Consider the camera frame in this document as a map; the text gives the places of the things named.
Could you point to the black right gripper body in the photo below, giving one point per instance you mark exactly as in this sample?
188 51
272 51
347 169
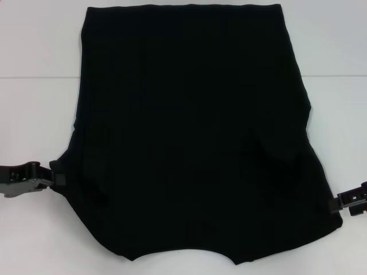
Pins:
359 196

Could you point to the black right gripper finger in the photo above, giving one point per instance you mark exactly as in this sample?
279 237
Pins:
335 205
358 211

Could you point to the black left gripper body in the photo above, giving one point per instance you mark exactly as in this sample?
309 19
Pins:
20 179

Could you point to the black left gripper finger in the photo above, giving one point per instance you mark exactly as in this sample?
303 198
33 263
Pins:
56 180

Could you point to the black shirt with FREE print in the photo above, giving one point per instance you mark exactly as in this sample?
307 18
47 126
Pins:
183 114

